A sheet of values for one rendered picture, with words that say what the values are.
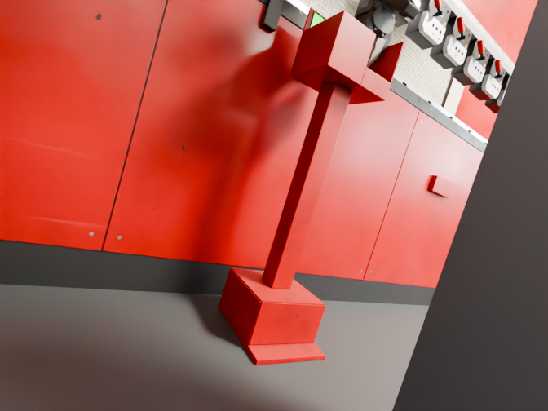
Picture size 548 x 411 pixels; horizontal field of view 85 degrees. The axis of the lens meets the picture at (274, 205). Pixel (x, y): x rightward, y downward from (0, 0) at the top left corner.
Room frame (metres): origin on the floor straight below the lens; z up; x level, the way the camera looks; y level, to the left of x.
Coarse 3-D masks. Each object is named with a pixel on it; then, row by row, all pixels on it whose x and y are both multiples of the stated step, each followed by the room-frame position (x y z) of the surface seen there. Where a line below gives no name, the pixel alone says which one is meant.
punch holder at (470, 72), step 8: (472, 40) 1.54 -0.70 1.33; (472, 48) 1.53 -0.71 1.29; (472, 56) 1.52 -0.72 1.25; (488, 56) 1.60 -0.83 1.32; (464, 64) 1.54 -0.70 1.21; (472, 64) 1.53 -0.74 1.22; (480, 64) 1.57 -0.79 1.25; (456, 72) 1.57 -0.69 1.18; (464, 72) 1.54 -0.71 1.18; (472, 72) 1.54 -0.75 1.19; (480, 72) 1.59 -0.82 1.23; (464, 80) 1.61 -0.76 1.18; (472, 80) 1.58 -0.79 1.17; (480, 80) 1.59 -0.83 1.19
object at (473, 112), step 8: (464, 88) 2.62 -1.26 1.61; (464, 96) 2.60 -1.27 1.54; (472, 96) 2.54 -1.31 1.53; (464, 104) 2.58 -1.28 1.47; (472, 104) 2.52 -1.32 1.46; (480, 104) 2.47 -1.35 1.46; (456, 112) 2.62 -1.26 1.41; (464, 112) 2.56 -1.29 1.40; (472, 112) 2.51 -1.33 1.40; (480, 112) 2.46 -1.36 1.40; (488, 112) 2.40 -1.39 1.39; (464, 120) 2.54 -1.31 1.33; (472, 120) 2.49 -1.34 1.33; (480, 120) 2.44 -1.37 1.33; (488, 120) 2.39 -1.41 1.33; (472, 128) 2.47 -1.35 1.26; (480, 128) 2.42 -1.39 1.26; (488, 128) 2.37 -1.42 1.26; (488, 136) 2.35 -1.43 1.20
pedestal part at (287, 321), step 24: (240, 288) 0.74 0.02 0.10; (264, 288) 0.73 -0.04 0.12; (240, 312) 0.71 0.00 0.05; (264, 312) 0.66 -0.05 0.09; (288, 312) 0.69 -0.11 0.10; (312, 312) 0.73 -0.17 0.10; (240, 336) 0.68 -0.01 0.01; (264, 336) 0.67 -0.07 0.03; (288, 336) 0.70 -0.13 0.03; (312, 336) 0.74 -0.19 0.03; (264, 360) 0.61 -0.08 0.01; (288, 360) 0.65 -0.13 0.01
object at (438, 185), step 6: (432, 180) 1.35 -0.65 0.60; (438, 180) 1.34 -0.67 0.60; (444, 180) 1.37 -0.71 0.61; (432, 186) 1.34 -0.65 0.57; (438, 186) 1.35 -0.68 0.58; (444, 186) 1.38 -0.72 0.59; (450, 186) 1.40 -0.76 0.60; (438, 192) 1.36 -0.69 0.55; (444, 192) 1.39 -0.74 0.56; (450, 192) 1.41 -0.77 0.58
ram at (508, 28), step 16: (448, 0) 1.37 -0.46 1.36; (464, 0) 1.42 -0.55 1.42; (480, 0) 1.49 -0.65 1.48; (496, 0) 1.55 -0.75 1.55; (512, 0) 1.62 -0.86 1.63; (528, 0) 1.70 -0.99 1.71; (464, 16) 1.44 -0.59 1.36; (480, 16) 1.51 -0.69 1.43; (496, 16) 1.57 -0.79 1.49; (512, 16) 1.65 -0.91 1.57; (528, 16) 1.73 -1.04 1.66; (496, 32) 1.60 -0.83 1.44; (512, 32) 1.68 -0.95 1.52; (512, 48) 1.70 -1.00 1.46
